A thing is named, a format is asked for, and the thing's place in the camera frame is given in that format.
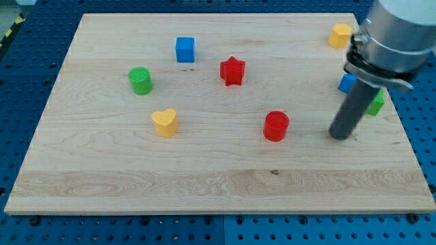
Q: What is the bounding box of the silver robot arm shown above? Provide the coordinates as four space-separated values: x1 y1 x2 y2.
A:
344 0 435 93

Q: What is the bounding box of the blue triangle block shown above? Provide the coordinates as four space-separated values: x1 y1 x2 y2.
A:
337 73 357 94

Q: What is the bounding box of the wooden board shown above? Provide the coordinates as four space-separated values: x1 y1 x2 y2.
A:
5 13 435 215

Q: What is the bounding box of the yellow heart block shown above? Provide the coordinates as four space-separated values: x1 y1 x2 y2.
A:
151 108 178 137

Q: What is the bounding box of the red star block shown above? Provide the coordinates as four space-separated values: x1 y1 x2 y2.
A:
220 56 245 86

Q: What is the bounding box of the red cylinder block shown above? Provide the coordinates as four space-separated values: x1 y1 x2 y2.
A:
263 111 290 142

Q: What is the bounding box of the blue cube block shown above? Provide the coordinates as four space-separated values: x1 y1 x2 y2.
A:
175 37 196 63

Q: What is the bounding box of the green cylinder block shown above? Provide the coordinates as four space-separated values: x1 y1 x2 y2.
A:
128 67 153 95

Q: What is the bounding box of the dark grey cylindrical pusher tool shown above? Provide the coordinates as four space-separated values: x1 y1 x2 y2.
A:
329 79 381 140

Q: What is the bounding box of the yellow hexagon block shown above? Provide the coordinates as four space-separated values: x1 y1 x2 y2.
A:
328 23 353 48

